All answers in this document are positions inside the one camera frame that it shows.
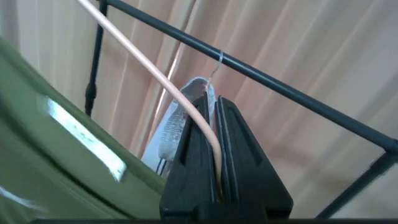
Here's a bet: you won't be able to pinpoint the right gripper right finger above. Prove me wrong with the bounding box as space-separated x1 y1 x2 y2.
215 95 294 219

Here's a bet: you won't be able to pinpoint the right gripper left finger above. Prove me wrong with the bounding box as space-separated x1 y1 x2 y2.
159 92 219 219

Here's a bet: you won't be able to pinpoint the pale grey shorts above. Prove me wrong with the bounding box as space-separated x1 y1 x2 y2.
141 76 218 179

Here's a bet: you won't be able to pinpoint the green long-sleeved shirt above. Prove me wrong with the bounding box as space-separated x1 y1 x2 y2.
0 37 167 220

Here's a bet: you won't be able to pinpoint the black clothes rack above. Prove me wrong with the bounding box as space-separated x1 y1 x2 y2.
84 0 398 220

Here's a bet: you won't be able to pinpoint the beige curtain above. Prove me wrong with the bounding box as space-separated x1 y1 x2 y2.
0 0 398 219

